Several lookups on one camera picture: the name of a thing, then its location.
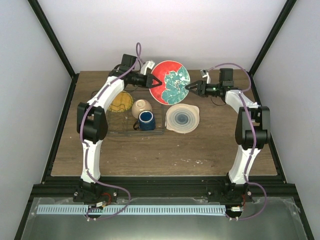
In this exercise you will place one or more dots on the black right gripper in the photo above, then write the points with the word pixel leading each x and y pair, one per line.
pixel 202 88

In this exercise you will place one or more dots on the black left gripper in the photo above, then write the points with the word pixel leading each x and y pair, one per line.
pixel 147 80

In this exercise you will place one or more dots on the red and teal plate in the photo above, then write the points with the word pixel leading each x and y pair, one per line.
pixel 174 77

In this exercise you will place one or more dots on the beige ceramic bowl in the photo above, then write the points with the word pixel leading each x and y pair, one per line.
pixel 139 106

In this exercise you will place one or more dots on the translucent plastic lid plate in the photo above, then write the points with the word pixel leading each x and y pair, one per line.
pixel 182 118

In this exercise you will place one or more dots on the yellow woven pattern plate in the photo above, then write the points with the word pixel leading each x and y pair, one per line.
pixel 122 103

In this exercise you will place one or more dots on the dark blue ceramic mug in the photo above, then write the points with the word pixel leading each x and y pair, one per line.
pixel 145 122

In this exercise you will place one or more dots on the black wire dish rack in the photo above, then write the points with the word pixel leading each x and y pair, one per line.
pixel 121 123

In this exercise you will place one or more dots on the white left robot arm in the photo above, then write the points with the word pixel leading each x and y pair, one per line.
pixel 91 120

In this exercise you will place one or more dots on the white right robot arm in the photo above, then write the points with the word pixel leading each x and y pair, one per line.
pixel 252 130

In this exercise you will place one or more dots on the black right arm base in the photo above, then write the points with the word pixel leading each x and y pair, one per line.
pixel 225 192

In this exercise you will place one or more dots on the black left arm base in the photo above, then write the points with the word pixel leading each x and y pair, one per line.
pixel 93 193

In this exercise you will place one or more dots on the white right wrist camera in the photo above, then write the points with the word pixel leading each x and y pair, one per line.
pixel 205 74

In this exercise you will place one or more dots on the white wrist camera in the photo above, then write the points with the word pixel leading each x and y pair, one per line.
pixel 148 65
pixel 205 74

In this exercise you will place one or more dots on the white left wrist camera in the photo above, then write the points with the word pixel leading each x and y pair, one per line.
pixel 148 65

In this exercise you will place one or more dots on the light blue slotted cable duct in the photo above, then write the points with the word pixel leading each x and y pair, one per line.
pixel 199 210

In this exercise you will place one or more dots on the black aluminium frame rail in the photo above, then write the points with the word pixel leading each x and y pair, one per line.
pixel 162 186

